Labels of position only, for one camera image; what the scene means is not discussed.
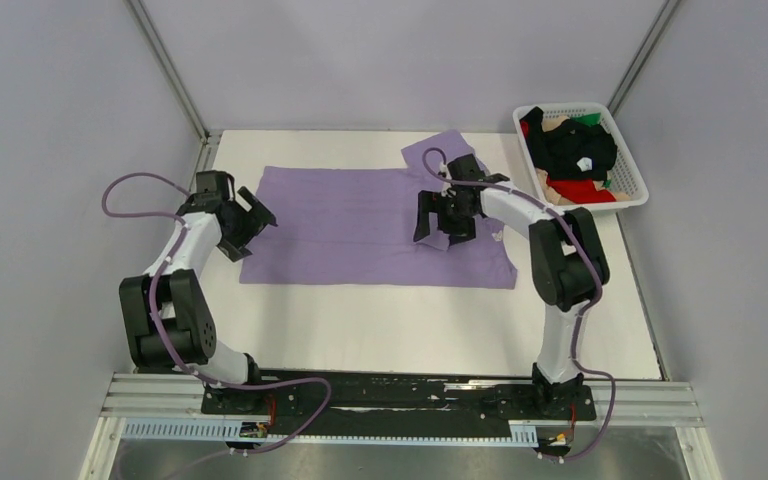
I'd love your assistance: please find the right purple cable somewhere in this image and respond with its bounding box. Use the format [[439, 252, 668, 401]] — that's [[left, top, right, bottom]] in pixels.
[[421, 146, 617, 463]]

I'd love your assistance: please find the white cable duct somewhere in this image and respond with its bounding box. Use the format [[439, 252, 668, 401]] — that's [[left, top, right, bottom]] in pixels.
[[120, 418, 539, 448]]

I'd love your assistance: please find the black t shirt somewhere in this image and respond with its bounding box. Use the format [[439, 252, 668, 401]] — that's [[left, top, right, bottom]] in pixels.
[[519, 107, 618, 181]]

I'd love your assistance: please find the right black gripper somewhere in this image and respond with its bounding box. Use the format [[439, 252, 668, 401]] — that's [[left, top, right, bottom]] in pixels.
[[416, 190, 477, 245]]

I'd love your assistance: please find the left corner metal post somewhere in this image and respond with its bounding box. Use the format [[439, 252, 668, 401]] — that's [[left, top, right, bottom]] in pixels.
[[124, 0, 210, 144]]

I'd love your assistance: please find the white plastic basket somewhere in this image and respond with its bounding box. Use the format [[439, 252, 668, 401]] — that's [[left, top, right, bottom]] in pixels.
[[512, 102, 649, 212]]

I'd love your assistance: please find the purple t shirt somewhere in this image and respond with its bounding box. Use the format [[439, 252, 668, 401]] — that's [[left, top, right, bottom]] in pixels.
[[239, 130, 517, 290]]

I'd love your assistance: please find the right corner metal post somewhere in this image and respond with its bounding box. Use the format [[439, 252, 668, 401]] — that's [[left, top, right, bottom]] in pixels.
[[607, 0, 683, 115]]

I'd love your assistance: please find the red t shirt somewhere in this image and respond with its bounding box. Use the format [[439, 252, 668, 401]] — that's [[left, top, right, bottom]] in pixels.
[[531, 116, 628, 205]]

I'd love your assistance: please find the corner metal post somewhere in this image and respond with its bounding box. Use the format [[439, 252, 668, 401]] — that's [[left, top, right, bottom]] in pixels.
[[607, 0, 683, 115], [124, 0, 210, 144]]

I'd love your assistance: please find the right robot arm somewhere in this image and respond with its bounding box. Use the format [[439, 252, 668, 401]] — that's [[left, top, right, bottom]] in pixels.
[[413, 147, 610, 418]]

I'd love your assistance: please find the aluminium frame rail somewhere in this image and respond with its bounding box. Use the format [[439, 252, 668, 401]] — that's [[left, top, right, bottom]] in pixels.
[[79, 373, 722, 479]]

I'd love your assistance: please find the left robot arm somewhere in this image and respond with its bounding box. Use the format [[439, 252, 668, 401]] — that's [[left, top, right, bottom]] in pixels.
[[118, 170, 277, 413]]

